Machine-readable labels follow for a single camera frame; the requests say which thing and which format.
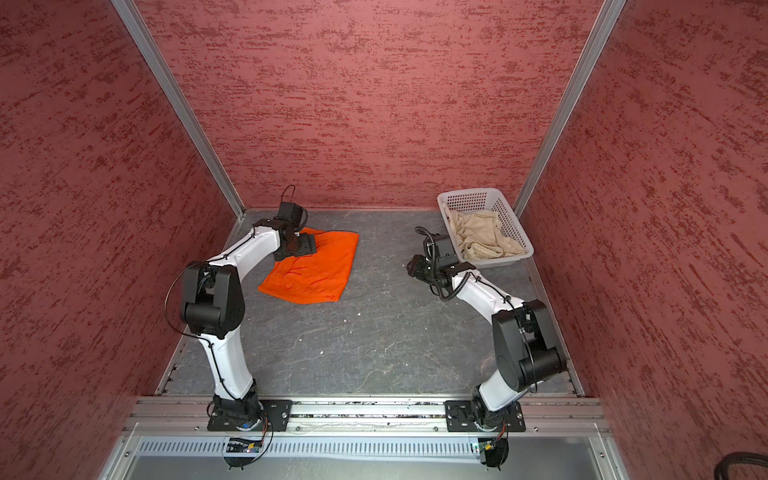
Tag right aluminium corner post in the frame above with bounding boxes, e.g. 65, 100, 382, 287
513, 0, 626, 218

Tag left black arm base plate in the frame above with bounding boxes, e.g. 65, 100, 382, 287
207, 399, 293, 434

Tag white slotted cable duct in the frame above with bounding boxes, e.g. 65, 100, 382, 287
136, 437, 480, 461

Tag left aluminium corner post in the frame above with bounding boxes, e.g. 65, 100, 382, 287
111, 0, 246, 219

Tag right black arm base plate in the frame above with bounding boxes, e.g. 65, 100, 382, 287
443, 399, 526, 433

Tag white plastic laundry basket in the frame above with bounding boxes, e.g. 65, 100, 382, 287
437, 188, 534, 269

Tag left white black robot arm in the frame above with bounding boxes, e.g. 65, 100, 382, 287
180, 201, 317, 431

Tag black cable bottom right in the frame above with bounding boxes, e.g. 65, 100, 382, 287
713, 451, 768, 480

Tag aluminium front rail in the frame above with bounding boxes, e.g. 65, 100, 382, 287
122, 395, 612, 437

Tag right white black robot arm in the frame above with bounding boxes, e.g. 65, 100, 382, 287
406, 226, 567, 433

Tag small circuit board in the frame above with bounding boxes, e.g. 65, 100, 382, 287
475, 439, 504, 456
225, 437, 263, 455

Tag aluminium corner post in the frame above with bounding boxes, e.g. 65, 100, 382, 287
513, 0, 626, 218
111, 0, 246, 219

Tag beige shorts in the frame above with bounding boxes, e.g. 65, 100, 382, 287
447, 210, 525, 261

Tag right small circuit board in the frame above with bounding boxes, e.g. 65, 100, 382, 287
475, 439, 504, 456

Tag left small circuit board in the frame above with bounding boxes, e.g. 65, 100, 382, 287
225, 437, 263, 455

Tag orange shorts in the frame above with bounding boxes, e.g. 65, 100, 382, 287
258, 227, 360, 305

